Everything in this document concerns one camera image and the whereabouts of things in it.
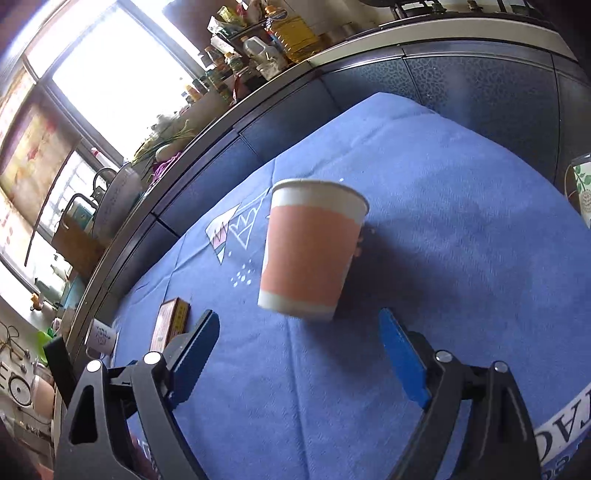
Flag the brown wooden box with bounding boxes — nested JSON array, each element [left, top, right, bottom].
[[51, 216, 106, 278]]

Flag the white plastic jug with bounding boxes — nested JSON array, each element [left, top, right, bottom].
[[243, 37, 283, 78]]

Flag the green onions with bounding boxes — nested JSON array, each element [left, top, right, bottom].
[[133, 119, 195, 168]]

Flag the yellow cooking oil bottle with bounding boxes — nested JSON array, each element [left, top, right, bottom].
[[270, 7, 320, 63]]

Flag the dark patterned kitchen cabinet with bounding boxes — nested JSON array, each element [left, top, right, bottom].
[[69, 34, 591, 342]]

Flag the kitchen window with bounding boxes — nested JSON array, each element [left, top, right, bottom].
[[0, 0, 206, 287]]

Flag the pink and white paper cup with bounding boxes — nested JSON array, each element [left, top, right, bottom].
[[257, 179, 370, 321]]

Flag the black gas stove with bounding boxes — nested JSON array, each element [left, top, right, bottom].
[[388, 0, 541, 20]]

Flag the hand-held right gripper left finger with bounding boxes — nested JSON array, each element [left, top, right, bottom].
[[55, 310, 221, 480]]

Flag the white printed mug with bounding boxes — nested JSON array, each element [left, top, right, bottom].
[[85, 318, 119, 357]]

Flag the cluster of seasoning bottles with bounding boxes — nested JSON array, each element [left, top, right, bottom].
[[182, 28, 259, 109]]

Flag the blue tablecloth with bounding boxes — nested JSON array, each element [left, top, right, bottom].
[[111, 92, 591, 480]]

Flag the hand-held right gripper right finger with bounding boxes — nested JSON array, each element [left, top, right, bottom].
[[379, 308, 541, 480]]

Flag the white leaf print cup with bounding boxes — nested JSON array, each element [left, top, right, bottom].
[[566, 154, 591, 214]]

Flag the small brown box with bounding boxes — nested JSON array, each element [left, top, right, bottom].
[[150, 298, 191, 354]]

